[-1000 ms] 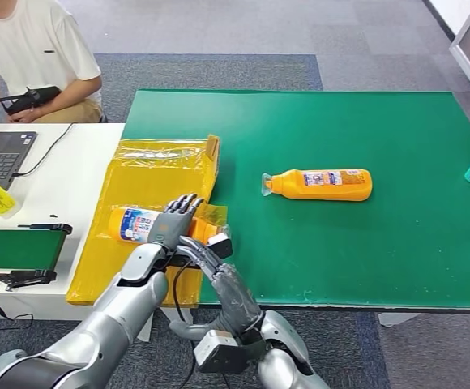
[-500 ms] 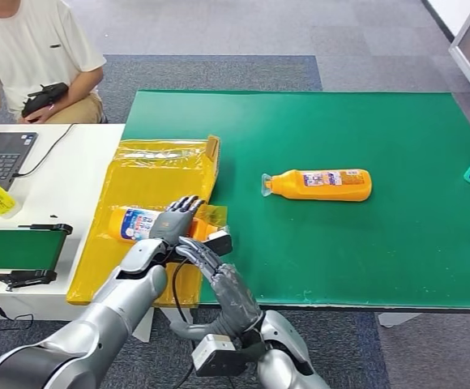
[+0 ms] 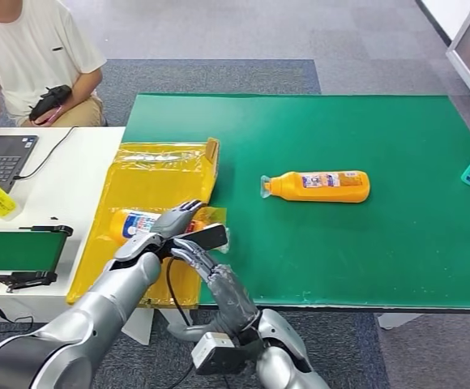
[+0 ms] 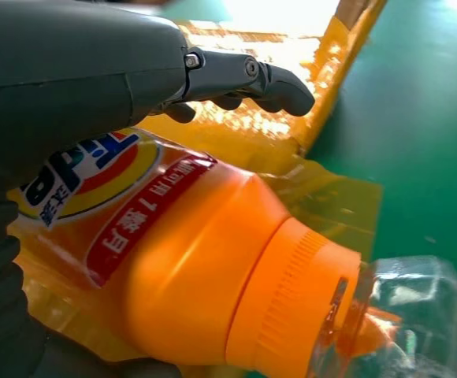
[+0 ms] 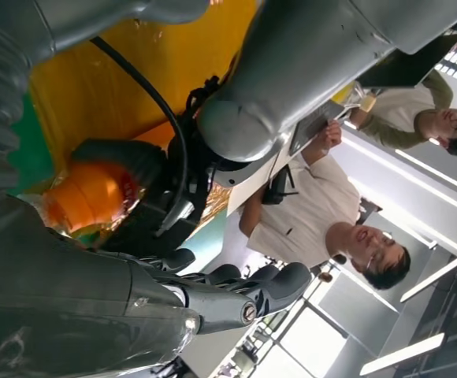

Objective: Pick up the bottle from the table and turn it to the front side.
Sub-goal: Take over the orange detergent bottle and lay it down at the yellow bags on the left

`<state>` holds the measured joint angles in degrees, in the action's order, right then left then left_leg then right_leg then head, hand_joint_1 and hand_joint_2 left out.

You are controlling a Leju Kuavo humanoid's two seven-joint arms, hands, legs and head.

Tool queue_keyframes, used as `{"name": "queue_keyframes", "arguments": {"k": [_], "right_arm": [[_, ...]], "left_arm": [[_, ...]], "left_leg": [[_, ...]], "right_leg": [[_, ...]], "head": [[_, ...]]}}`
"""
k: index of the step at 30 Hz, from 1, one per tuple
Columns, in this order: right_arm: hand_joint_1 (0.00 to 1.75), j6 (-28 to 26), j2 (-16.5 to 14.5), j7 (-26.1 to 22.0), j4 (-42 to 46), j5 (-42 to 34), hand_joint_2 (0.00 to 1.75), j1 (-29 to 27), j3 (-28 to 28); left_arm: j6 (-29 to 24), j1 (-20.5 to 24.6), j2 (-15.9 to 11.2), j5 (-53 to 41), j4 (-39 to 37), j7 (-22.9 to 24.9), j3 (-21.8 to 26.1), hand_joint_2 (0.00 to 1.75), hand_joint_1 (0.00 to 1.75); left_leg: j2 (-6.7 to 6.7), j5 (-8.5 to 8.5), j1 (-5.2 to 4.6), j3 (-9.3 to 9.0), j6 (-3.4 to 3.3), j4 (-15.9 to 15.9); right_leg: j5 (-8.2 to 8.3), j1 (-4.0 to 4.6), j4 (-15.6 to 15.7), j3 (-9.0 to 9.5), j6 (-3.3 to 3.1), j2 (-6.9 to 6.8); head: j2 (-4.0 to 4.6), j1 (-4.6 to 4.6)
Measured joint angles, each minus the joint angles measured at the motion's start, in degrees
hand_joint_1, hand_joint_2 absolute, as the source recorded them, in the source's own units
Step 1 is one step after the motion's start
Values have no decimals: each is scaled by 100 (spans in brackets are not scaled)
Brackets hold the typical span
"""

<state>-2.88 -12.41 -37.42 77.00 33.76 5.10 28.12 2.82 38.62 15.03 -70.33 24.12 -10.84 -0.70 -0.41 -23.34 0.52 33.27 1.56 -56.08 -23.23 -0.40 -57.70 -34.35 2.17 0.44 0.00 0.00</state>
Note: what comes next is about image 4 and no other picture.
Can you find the orange detergent bottle clear cap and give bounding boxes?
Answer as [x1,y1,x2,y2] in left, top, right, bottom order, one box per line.
[7,128,457,378]

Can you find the yellow taped cardboard box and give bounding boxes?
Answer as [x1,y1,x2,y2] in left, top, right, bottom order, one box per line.
[7,0,389,378]

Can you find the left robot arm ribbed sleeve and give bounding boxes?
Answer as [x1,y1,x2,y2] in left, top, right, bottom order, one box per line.
[0,172,47,378]

